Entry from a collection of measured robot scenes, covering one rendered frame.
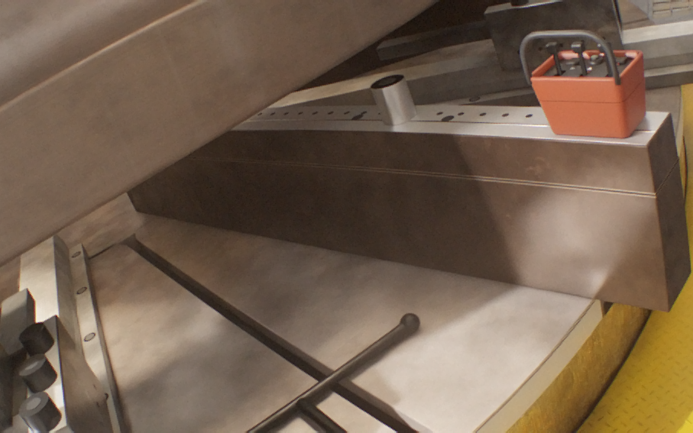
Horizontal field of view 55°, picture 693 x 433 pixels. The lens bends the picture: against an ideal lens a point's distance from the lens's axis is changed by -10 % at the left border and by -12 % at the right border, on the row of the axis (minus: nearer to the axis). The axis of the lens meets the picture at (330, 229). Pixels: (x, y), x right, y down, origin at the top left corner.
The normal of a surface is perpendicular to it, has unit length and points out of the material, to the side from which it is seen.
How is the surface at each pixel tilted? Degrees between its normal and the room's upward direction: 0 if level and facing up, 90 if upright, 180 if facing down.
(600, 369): 90
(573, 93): 97
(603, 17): 90
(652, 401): 0
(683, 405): 0
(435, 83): 72
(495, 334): 0
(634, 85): 97
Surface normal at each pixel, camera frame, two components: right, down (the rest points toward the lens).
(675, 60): -0.35, 0.55
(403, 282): -0.34, -0.83
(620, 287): -0.66, 0.55
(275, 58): 0.61, 0.15
